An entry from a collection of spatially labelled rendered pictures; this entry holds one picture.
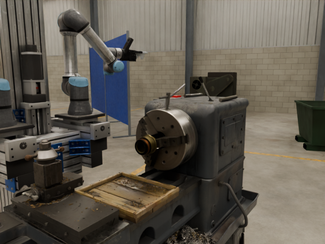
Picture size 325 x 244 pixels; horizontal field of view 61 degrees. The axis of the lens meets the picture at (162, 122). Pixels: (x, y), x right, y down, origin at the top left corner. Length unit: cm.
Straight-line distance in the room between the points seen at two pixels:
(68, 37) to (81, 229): 133
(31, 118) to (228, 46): 1029
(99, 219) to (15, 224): 32
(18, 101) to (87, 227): 105
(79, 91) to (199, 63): 1016
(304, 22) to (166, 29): 532
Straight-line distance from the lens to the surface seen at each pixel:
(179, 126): 131
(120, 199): 123
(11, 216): 117
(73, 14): 184
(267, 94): 1121
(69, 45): 192
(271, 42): 1131
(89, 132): 172
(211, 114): 141
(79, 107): 177
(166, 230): 133
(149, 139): 129
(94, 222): 90
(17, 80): 175
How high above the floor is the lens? 141
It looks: 10 degrees down
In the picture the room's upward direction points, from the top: straight up
